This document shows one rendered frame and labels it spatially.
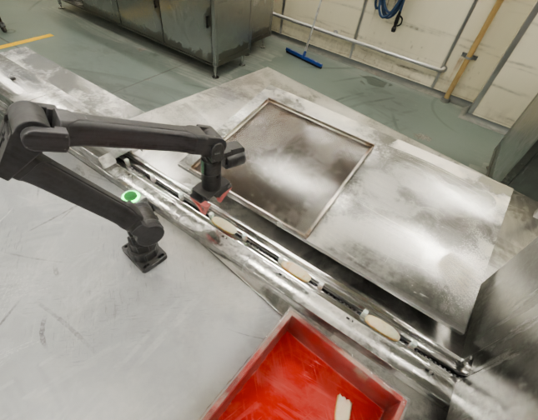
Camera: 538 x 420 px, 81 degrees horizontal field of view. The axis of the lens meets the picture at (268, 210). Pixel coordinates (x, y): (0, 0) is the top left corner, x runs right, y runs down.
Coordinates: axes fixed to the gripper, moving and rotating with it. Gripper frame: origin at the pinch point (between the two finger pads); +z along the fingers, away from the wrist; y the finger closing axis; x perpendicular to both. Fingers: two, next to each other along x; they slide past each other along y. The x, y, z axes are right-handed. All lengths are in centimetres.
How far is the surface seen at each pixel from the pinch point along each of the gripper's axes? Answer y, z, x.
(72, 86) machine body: 24, 10, 113
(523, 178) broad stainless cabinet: 166, 34, -105
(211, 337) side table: -28.2, 10.1, -25.1
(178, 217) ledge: -6.7, 5.7, 8.2
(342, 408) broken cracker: -23, 8, -60
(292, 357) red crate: -20, 9, -45
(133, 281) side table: -29.6, 10.4, 3.2
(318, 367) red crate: -18, 9, -52
